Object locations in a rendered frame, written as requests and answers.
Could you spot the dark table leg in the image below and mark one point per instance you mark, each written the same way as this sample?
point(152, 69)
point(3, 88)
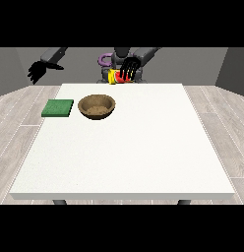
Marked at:
point(59, 202)
point(184, 202)

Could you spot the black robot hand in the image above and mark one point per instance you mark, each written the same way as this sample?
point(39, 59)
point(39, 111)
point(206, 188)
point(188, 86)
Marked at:
point(130, 68)
point(37, 70)

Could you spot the grey robot trunk purple rings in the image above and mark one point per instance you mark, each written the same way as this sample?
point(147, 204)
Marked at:
point(111, 62)

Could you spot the brown wooden bowl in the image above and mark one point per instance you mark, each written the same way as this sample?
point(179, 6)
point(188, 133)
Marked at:
point(96, 106)

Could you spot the yellow cup with melon print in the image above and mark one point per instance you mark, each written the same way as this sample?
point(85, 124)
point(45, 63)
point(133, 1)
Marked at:
point(114, 76)

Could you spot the green square pad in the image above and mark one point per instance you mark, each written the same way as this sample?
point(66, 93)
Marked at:
point(57, 107)

